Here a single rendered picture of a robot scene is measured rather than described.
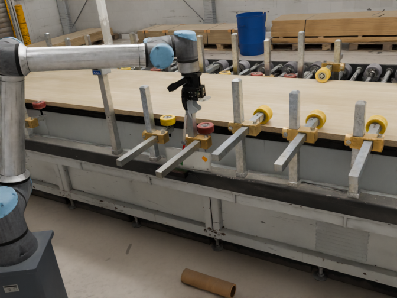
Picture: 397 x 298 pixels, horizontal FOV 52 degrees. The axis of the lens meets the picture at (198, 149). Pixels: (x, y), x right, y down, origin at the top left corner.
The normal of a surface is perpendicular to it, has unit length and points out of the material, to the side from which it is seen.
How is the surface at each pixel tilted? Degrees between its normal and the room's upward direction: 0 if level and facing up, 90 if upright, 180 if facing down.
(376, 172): 90
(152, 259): 0
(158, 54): 90
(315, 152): 90
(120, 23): 90
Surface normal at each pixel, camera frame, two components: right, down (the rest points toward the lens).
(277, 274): -0.09, -0.90
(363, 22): -0.43, 0.41
